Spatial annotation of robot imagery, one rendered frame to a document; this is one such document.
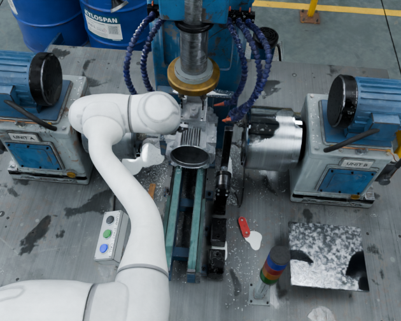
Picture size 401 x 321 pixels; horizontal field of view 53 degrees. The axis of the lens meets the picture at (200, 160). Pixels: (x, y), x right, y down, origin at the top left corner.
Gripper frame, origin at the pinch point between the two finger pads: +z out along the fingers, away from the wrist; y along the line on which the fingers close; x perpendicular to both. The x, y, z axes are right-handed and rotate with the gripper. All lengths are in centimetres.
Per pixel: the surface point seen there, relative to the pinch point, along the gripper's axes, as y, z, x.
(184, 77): -3.0, -9.4, -16.5
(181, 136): -2.7, 11.1, 0.7
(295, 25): -76, 212, -132
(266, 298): -40, 12, 57
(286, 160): -42.5, 9.9, 5.7
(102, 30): 72, 138, -83
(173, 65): 1.6, -3.9, -21.7
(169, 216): -1.2, 13.8, 31.0
